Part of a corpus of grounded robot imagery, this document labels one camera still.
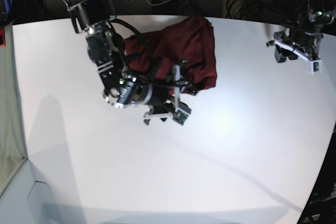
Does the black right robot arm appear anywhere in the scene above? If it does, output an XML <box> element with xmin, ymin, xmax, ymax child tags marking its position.
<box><xmin>62</xmin><ymin>0</ymin><xmax>191</xmax><ymax>125</ymax></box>

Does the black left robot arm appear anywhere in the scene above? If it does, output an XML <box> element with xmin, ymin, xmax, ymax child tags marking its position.
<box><xmin>266</xmin><ymin>0</ymin><xmax>335</xmax><ymax>65</ymax></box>

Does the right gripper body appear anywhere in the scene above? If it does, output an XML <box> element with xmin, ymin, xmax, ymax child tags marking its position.
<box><xmin>143</xmin><ymin>60</ymin><xmax>197</xmax><ymax>125</ymax></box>

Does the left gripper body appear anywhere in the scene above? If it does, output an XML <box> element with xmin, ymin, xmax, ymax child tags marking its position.
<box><xmin>266</xmin><ymin>31</ymin><xmax>322</xmax><ymax>61</ymax></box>

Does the green cloth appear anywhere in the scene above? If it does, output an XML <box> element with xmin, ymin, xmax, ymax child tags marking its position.
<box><xmin>0</xmin><ymin>23</ymin><xmax>28</xmax><ymax>183</ymax></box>

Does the dark red t-shirt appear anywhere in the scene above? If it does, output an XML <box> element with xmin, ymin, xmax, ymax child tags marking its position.
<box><xmin>124</xmin><ymin>16</ymin><xmax>217</xmax><ymax>91</ymax></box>

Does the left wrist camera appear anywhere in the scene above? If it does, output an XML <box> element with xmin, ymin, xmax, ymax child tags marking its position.
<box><xmin>308</xmin><ymin>60</ymin><xmax>322</xmax><ymax>75</ymax></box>

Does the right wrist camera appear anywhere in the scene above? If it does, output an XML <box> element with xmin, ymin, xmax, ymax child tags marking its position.
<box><xmin>172</xmin><ymin>108</ymin><xmax>191</xmax><ymax>125</ymax></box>

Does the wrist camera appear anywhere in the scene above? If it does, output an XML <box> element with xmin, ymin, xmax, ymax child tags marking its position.
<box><xmin>308</xmin><ymin>60</ymin><xmax>322</xmax><ymax>75</ymax></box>
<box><xmin>172</xmin><ymin>108</ymin><xmax>191</xmax><ymax>125</ymax></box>

